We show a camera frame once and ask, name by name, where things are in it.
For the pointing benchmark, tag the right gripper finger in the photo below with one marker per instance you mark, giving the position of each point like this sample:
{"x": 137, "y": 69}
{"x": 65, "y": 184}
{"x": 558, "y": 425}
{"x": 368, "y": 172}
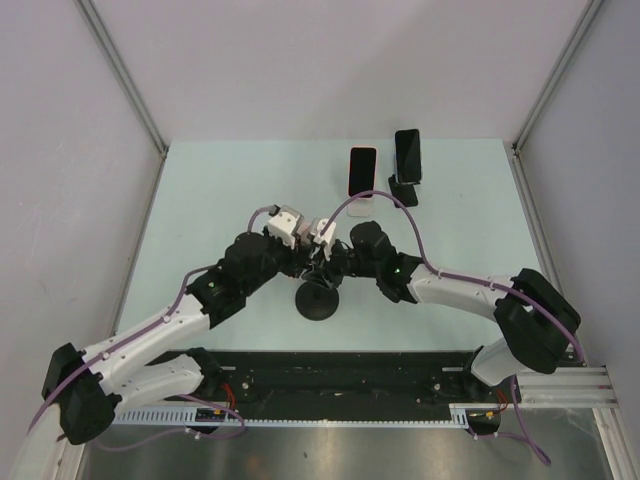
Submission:
{"x": 330, "y": 280}
{"x": 316, "y": 258}

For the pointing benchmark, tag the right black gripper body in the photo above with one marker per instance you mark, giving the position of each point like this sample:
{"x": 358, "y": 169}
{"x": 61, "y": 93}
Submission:
{"x": 342, "y": 260}

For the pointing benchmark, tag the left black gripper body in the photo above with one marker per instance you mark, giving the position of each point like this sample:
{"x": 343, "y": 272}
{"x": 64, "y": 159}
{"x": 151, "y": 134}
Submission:
{"x": 281, "y": 257}

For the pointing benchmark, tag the black round-base phone stand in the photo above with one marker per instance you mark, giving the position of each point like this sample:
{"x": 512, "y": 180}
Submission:
{"x": 312, "y": 301}

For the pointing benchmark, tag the pink phone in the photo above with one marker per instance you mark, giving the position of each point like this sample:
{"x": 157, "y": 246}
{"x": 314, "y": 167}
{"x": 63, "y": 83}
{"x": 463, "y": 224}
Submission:
{"x": 303, "y": 233}

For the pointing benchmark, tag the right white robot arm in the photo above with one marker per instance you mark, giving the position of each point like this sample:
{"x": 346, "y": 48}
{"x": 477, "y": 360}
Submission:
{"x": 536, "y": 322}

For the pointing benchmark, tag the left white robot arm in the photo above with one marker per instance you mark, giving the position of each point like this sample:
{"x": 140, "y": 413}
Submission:
{"x": 91, "y": 386}

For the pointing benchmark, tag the white phone stand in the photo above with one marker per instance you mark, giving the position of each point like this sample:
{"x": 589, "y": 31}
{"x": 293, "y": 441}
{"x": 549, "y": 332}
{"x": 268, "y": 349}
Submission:
{"x": 360, "y": 207}

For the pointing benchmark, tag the black rectangular phone stand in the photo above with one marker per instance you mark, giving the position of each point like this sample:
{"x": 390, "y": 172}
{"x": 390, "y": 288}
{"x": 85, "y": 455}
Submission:
{"x": 405, "y": 193}

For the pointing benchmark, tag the pink-cased phone on stand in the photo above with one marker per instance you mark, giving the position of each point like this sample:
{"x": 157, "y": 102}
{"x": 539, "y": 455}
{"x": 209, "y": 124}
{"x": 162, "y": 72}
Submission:
{"x": 362, "y": 169}

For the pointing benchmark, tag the black phone on stand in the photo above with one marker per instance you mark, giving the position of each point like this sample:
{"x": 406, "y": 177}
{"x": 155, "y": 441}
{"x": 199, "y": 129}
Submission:
{"x": 408, "y": 167}

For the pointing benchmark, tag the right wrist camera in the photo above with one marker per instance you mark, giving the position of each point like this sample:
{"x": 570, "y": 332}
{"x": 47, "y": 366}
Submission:
{"x": 321, "y": 233}

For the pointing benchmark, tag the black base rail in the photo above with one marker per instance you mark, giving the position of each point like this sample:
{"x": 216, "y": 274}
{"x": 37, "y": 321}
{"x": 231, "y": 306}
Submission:
{"x": 344, "y": 385}

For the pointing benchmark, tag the white slotted cable duct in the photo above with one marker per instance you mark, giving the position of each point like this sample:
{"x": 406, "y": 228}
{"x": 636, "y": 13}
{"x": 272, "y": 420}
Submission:
{"x": 189, "y": 415}

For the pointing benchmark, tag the left aluminium frame post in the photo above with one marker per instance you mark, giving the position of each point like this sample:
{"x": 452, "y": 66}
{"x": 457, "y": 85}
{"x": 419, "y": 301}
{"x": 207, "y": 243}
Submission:
{"x": 106, "y": 44}

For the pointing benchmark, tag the aluminium frame post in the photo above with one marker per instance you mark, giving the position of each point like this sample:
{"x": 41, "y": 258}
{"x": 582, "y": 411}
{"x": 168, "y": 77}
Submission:
{"x": 559, "y": 70}
{"x": 106, "y": 44}

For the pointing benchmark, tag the right aluminium frame post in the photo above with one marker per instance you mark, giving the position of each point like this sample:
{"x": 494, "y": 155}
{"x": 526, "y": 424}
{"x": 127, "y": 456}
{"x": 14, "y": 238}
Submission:
{"x": 559, "y": 70}

